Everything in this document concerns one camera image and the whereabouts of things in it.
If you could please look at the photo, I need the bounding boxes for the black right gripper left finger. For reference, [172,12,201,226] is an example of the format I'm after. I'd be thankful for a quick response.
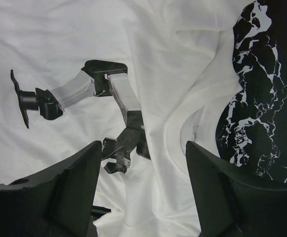
[0,141,101,237]

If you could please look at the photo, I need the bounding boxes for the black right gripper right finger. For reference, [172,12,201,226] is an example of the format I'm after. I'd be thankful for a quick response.
[186,141,287,237]

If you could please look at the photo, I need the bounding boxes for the white printed t-shirt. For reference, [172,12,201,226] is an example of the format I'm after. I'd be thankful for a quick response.
[0,0,245,228]

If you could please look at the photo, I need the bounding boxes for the black marble pattern mat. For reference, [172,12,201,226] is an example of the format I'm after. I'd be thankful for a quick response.
[216,0,287,184]

